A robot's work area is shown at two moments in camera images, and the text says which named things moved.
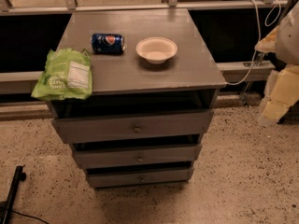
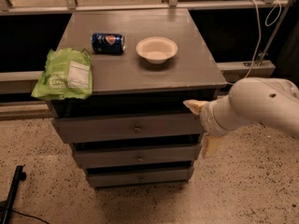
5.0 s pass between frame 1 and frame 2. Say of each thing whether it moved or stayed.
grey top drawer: stayed
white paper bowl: stayed
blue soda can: stayed
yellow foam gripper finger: moved
